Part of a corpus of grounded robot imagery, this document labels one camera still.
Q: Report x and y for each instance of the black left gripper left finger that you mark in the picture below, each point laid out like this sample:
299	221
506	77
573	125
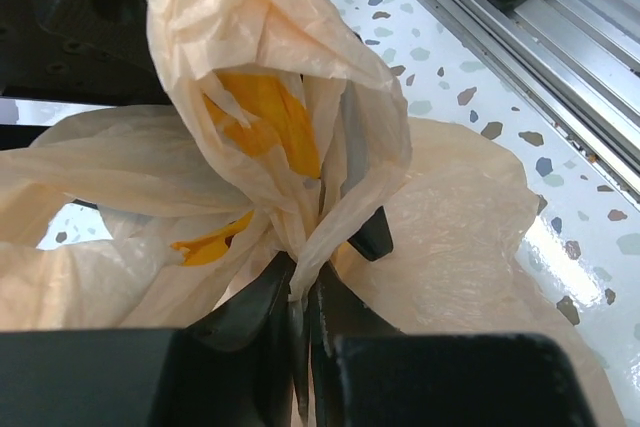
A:
230	368

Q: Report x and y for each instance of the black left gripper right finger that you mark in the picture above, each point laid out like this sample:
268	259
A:
367	373

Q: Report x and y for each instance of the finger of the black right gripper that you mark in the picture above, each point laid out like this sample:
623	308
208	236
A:
373	240

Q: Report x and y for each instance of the banana print plastic bag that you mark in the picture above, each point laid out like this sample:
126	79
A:
284	132

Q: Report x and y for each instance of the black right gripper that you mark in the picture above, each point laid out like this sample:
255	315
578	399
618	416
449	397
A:
77	52

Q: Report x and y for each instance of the aluminium table frame rail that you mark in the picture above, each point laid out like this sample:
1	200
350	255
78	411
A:
577	60

